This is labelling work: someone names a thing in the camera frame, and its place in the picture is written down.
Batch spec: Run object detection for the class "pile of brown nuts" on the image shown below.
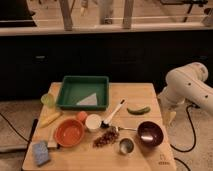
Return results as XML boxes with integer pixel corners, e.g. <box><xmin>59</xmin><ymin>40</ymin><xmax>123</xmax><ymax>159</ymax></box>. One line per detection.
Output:
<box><xmin>93</xmin><ymin>130</ymin><xmax>119</xmax><ymax>148</ymax></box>

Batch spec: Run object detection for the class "black cable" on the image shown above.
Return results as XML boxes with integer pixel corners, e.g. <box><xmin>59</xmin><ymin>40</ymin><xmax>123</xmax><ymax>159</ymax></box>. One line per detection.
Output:
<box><xmin>170</xmin><ymin>104</ymin><xmax>201</xmax><ymax>171</ymax></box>
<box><xmin>0</xmin><ymin>112</ymin><xmax>30</xmax><ymax>144</ymax></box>

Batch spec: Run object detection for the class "black cable left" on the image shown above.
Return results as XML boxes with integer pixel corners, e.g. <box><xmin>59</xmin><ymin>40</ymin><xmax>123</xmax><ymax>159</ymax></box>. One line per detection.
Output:
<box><xmin>0</xmin><ymin>112</ymin><xmax>30</xmax><ymax>144</ymax></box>

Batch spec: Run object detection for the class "small orange ball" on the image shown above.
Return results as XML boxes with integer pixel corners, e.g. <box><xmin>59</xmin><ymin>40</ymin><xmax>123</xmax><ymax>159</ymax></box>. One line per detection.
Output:
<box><xmin>76</xmin><ymin>111</ymin><xmax>88</xmax><ymax>123</ymax></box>

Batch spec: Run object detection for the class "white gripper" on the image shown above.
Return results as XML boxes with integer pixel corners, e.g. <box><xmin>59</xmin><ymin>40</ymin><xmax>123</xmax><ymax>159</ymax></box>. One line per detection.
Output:
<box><xmin>157</xmin><ymin>87</ymin><xmax>177</xmax><ymax>126</ymax></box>

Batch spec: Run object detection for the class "green plastic tray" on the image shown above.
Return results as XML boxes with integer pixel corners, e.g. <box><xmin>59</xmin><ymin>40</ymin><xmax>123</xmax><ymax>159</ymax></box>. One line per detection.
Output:
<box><xmin>56</xmin><ymin>76</ymin><xmax>109</xmax><ymax>111</ymax></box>

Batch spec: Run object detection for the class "white handled brush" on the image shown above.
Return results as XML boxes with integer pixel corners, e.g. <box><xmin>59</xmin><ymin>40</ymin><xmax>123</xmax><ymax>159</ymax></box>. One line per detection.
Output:
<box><xmin>101</xmin><ymin>99</ymin><xmax>125</xmax><ymax>128</ymax></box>

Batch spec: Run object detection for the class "small metal cup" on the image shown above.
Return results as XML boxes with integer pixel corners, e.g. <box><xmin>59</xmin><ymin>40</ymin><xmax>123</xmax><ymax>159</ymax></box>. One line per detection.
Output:
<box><xmin>119</xmin><ymin>138</ymin><xmax>134</xmax><ymax>155</ymax></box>

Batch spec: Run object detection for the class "dark purple bowl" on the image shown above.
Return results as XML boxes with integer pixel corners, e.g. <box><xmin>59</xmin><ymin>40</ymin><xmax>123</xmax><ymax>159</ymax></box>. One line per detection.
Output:
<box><xmin>137</xmin><ymin>121</ymin><xmax>164</xmax><ymax>148</ymax></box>

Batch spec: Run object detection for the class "orange bowl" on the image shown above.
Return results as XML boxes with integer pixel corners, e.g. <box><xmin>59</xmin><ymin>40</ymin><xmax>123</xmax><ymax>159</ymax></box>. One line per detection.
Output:
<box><xmin>54</xmin><ymin>119</ymin><xmax>85</xmax><ymax>147</ymax></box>

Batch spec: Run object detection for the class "black cable right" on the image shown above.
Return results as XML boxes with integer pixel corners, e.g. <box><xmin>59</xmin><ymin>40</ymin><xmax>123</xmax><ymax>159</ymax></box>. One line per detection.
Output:
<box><xmin>170</xmin><ymin>104</ymin><xmax>201</xmax><ymax>171</ymax></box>

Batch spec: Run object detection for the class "blue sponge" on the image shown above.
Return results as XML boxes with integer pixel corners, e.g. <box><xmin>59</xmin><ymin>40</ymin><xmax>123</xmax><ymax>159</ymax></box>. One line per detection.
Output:
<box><xmin>32</xmin><ymin>141</ymin><xmax>50</xmax><ymax>166</ymax></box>

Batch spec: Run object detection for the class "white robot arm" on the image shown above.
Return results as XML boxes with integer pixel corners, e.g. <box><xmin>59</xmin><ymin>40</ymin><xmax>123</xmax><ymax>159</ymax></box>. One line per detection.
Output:
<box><xmin>157</xmin><ymin>62</ymin><xmax>213</xmax><ymax>126</ymax></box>

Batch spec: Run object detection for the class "white paper cup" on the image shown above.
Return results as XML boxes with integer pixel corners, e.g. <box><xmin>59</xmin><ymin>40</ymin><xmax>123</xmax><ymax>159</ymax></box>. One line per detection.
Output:
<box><xmin>85</xmin><ymin>114</ymin><xmax>102</xmax><ymax>132</ymax></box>

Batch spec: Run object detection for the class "green plastic cup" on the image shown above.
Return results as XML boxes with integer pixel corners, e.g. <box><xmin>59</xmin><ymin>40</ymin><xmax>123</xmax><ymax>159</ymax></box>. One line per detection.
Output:
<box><xmin>41</xmin><ymin>93</ymin><xmax>55</xmax><ymax>108</ymax></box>

